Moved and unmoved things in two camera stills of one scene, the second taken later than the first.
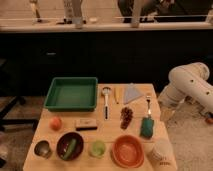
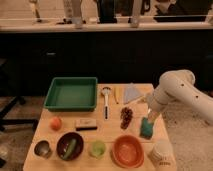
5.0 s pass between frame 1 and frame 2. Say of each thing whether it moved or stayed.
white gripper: moved
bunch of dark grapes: stayed
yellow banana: stayed
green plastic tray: stayed
